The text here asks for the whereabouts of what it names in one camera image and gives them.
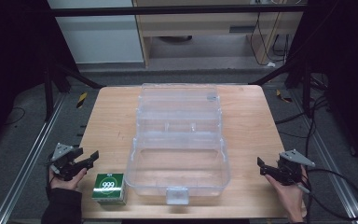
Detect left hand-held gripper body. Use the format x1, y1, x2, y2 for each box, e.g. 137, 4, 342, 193
47, 142, 85, 182

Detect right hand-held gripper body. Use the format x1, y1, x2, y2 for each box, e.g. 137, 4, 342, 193
275, 148, 317, 187

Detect person's left hand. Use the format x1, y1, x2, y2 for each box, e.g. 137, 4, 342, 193
48, 166, 89, 191

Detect person's right hand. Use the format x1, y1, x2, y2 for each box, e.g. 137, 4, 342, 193
264, 165, 310, 224

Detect green and white carton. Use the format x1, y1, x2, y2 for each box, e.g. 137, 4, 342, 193
90, 173, 128, 206

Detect yellow and black tape strip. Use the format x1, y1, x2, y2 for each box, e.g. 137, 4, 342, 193
76, 91, 89, 109
275, 89, 294, 105

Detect black metal stand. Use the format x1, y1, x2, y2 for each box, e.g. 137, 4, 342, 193
42, 46, 105, 123
249, 46, 315, 119

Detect clear plastic storage box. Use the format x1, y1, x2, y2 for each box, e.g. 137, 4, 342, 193
124, 82, 231, 206

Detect dark curtain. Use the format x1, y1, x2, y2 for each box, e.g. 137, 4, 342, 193
287, 0, 358, 175
0, 0, 76, 157

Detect white cabinet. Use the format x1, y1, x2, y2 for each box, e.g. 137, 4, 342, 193
47, 0, 145, 65

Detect light wooden desk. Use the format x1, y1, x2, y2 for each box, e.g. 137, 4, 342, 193
132, 0, 308, 67

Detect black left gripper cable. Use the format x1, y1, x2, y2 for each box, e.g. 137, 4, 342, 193
45, 154, 56, 202

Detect aluminium floor rail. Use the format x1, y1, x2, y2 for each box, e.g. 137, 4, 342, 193
0, 92, 67, 224
290, 89, 358, 224

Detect black floor cables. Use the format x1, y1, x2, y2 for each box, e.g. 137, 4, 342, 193
274, 73, 330, 162

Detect thin black floor cable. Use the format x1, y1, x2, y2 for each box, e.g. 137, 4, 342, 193
3, 106, 27, 127

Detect black cables under desk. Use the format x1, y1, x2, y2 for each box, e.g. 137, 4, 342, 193
249, 11, 293, 67

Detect black horizontal frame bar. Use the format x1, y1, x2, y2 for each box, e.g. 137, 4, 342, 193
48, 4, 310, 18

